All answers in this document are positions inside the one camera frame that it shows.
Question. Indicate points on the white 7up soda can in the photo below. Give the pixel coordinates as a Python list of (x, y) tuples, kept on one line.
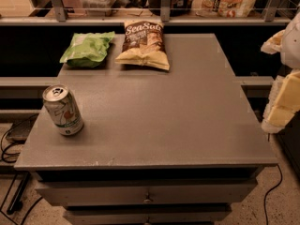
[(63, 109)]

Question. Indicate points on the grey lower drawer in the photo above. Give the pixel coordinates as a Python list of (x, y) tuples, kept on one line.
[(147, 215)]

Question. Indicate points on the grey metal shelf rail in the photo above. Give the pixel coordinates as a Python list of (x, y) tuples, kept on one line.
[(72, 13)]

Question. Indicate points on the colourful snack bag on shelf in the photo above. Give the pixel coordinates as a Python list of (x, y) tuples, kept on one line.
[(223, 8)]

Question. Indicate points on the green chip bag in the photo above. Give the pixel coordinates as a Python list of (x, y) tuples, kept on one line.
[(87, 50)]

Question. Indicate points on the grey top drawer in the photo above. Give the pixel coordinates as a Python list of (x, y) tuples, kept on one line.
[(90, 193)]

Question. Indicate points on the grey drawer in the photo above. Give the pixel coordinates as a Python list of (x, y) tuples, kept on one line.
[(90, 193), (147, 215)]

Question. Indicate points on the clear plastic container on shelf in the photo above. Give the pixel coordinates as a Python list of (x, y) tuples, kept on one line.
[(98, 7)]

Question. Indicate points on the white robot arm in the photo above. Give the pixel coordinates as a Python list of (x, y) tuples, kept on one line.
[(287, 43)]

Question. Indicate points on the brown sea salt chip bag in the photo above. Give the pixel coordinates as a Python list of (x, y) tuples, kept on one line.
[(144, 45)]

